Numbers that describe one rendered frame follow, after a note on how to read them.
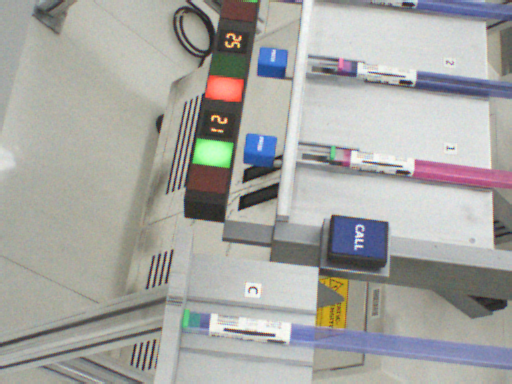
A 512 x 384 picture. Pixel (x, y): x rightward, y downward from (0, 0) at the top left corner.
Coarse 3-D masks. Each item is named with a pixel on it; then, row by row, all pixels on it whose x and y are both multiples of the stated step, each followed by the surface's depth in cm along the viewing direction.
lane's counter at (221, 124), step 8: (208, 112) 81; (216, 112) 81; (224, 112) 81; (208, 120) 81; (216, 120) 81; (224, 120) 81; (232, 120) 81; (208, 128) 80; (216, 128) 80; (224, 128) 80; (232, 128) 81; (224, 136) 80; (232, 136) 80
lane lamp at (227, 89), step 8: (216, 80) 83; (224, 80) 84; (232, 80) 84; (240, 80) 84; (208, 88) 83; (216, 88) 83; (224, 88) 83; (232, 88) 83; (240, 88) 83; (208, 96) 82; (216, 96) 82; (224, 96) 82; (232, 96) 83; (240, 96) 83
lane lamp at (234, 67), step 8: (216, 56) 85; (224, 56) 85; (232, 56) 85; (216, 64) 85; (224, 64) 85; (232, 64) 85; (240, 64) 85; (216, 72) 84; (224, 72) 84; (232, 72) 84; (240, 72) 84
